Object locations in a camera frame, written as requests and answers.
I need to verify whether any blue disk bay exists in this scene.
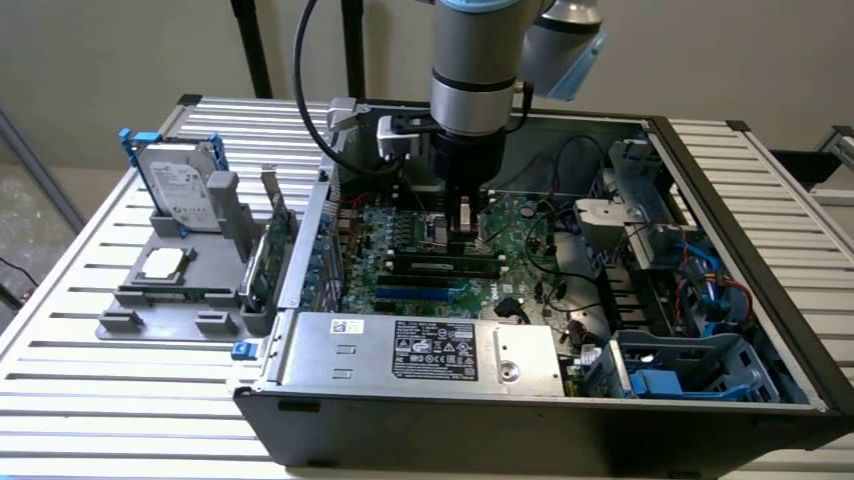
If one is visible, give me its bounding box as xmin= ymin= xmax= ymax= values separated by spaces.
xmin=607 ymin=328 xmax=783 ymax=402

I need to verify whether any green RAM stick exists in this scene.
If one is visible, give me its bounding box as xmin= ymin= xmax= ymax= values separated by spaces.
xmin=118 ymin=286 xmax=236 ymax=305

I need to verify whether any black stand pole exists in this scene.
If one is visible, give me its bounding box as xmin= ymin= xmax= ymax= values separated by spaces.
xmin=342 ymin=0 xmax=370 ymax=101
xmin=228 ymin=0 xmax=275 ymax=100

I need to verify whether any green graphics card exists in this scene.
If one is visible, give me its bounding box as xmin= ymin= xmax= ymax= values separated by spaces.
xmin=242 ymin=162 xmax=300 ymax=315

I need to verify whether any black open PC case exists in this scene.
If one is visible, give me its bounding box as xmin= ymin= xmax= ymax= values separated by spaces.
xmin=231 ymin=97 xmax=854 ymax=469

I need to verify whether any grey metal drive cage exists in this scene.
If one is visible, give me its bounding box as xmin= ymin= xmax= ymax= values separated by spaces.
xmin=571 ymin=138 xmax=710 ymax=284

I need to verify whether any black RAM stick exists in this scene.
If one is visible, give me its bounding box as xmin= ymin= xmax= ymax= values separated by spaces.
xmin=390 ymin=252 xmax=503 ymax=270

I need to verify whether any silver CPU chip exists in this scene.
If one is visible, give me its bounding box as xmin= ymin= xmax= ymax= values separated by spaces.
xmin=135 ymin=247 xmax=187 ymax=279

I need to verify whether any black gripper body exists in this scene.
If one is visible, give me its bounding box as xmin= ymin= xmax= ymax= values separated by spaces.
xmin=430 ymin=128 xmax=507 ymax=202

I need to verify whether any silver hard disk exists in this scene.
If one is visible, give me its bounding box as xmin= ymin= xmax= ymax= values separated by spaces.
xmin=136 ymin=144 xmax=226 ymax=234

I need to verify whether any aluminium frame profile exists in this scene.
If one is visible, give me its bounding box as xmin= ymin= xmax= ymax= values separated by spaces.
xmin=766 ymin=124 xmax=854 ymax=206

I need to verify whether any blue disk caddy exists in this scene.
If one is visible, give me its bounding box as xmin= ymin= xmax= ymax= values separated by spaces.
xmin=118 ymin=128 xmax=232 ymax=214

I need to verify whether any blue expansion slot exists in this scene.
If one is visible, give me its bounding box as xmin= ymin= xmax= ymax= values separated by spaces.
xmin=372 ymin=283 xmax=474 ymax=303

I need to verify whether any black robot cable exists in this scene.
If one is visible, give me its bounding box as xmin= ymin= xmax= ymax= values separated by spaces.
xmin=292 ymin=0 xmax=406 ymax=176

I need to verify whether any black wire loop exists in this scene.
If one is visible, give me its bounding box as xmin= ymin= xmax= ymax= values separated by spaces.
xmin=551 ymin=134 xmax=610 ymax=204

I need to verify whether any grey parts rack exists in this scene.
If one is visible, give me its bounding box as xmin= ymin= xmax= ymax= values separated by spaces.
xmin=95 ymin=172 xmax=279 ymax=344

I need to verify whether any CPU socket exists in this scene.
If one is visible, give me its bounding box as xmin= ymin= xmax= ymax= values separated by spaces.
xmin=414 ymin=208 xmax=499 ymax=247

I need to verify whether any green motherboard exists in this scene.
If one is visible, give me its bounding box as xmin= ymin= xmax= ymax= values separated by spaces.
xmin=299 ymin=192 xmax=606 ymax=351

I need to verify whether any silver power supply unit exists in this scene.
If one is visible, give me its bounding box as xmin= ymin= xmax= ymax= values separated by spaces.
xmin=274 ymin=311 xmax=579 ymax=399

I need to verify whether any red wire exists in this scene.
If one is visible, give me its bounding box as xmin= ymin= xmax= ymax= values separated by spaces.
xmin=710 ymin=278 xmax=757 ymax=324

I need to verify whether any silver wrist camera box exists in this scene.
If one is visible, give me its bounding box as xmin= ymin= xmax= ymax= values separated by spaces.
xmin=375 ymin=114 xmax=436 ymax=160

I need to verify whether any blue wire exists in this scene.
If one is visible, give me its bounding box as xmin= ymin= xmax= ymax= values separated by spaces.
xmin=670 ymin=238 xmax=726 ymax=346

